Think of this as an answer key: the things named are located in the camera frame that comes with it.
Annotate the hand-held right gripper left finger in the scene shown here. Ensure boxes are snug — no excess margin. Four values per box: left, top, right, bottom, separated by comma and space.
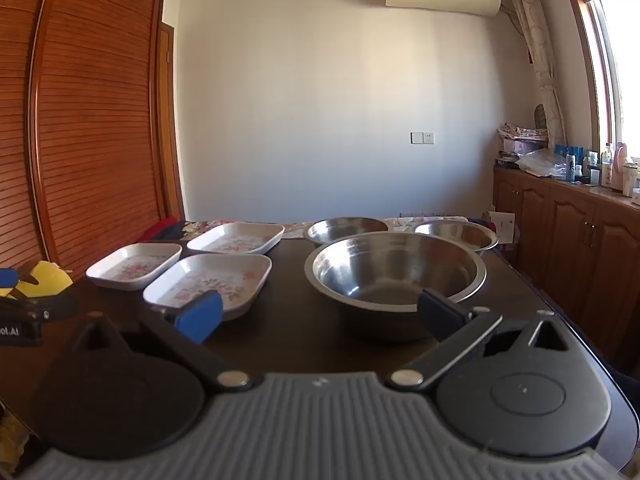
70, 289, 253, 392

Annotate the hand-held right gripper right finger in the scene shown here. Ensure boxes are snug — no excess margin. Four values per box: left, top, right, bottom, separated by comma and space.
385, 287, 586, 393

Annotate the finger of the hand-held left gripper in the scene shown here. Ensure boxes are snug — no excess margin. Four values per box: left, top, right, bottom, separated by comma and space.
0, 294, 78, 322
0, 267, 36, 287

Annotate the white floral rectangular plate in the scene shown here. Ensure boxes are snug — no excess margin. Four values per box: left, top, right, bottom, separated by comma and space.
187, 222, 285, 256
143, 253, 273, 322
86, 243, 182, 291

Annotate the large stainless steel bowl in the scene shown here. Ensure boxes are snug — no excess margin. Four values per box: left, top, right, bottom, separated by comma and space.
304, 232, 487, 343

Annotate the medium stainless steel bowl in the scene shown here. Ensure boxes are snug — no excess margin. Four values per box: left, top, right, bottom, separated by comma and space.
414, 220, 500, 253

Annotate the small stainless steel bowl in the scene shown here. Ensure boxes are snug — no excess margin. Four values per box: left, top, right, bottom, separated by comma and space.
303, 217, 389, 246

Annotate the yellow plush toy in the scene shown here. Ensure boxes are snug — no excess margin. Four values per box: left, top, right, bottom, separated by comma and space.
0, 260, 75, 301

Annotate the floral blanket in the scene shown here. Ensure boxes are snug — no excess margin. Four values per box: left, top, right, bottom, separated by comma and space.
182, 215, 471, 238

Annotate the red cloth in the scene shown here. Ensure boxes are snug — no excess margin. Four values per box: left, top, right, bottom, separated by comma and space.
137, 216, 181, 243

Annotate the white paper bag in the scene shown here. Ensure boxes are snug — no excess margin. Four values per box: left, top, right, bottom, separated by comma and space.
487, 210, 516, 248

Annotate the wooden cabinet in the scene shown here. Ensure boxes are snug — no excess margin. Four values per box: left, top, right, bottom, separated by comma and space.
492, 165, 640, 376

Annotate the clear plastic bag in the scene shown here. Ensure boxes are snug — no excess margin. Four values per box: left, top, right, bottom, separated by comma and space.
517, 149, 568, 178

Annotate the wooden slatted wardrobe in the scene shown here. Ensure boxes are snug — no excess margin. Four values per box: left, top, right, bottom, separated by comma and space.
0, 0, 186, 281

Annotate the stack of printed papers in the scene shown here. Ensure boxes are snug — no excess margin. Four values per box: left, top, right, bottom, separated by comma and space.
497, 122, 548, 142

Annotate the white bottle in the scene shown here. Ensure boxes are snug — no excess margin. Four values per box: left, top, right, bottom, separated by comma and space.
601, 143, 615, 188

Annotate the pink bottle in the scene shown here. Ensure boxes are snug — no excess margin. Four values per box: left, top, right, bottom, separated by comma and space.
614, 141, 629, 191

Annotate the patterned beige curtain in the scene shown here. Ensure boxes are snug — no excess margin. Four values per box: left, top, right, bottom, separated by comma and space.
502, 0, 568, 148

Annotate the window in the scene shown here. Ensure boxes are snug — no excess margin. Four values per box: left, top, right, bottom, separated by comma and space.
582, 0, 640, 161

